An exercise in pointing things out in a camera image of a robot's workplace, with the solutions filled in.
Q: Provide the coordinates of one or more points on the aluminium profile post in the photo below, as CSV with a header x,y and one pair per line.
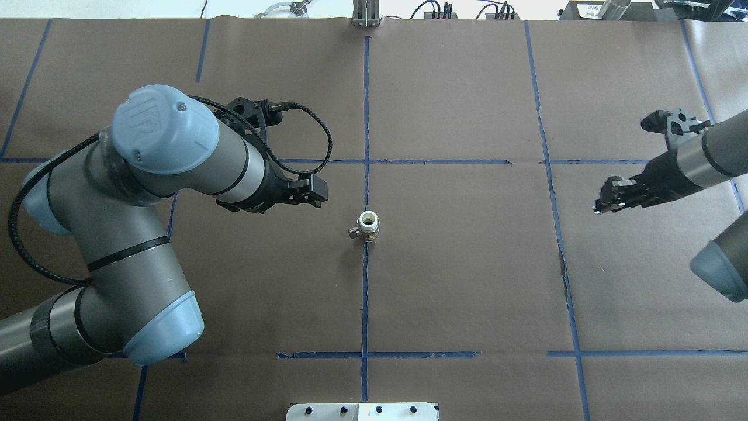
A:
x,y
366,13

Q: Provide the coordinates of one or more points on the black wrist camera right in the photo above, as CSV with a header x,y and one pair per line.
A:
x,y
677,126

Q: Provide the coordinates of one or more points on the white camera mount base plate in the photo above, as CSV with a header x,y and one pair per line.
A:
x,y
364,411

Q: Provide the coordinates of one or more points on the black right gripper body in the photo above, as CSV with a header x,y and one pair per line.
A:
x,y
662,173

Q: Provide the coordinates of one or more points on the brass PPR valve white ends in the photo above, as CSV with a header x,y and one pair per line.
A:
x,y
367,227

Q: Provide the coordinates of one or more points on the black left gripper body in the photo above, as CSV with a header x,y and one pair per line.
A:
x,y
270,187

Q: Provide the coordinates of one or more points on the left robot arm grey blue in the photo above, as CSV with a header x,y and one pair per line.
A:
x,y
102,192

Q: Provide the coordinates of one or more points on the brown paper table mat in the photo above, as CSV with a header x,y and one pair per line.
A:
x,y
492,290

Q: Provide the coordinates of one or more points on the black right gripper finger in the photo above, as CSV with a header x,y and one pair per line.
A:
x,y
621,190
615,205

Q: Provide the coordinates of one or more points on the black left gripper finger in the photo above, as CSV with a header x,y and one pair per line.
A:
x,y
309,185
302,200

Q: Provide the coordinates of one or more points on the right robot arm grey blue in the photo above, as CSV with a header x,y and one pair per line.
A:
x,y
700,156

